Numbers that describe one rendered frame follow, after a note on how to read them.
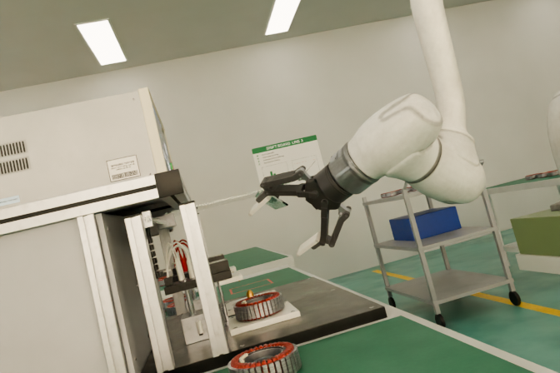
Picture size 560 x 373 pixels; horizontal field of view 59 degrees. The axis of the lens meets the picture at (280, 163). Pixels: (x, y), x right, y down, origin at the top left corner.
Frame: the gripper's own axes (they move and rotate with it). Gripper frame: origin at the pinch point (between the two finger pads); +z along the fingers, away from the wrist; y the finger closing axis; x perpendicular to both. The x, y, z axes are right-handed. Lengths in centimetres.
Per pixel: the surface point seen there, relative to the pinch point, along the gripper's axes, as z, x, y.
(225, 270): 13.5, 5.9, 2.2
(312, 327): -1.6, 17.3, -13.6
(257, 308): 12.2, 9.7, -7.8
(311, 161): 273, -479, -107
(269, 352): -3.8, 29.6, -6.0
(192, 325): 22.2, 15.8, 0.5
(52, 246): 14.5, 26.4, 31.9
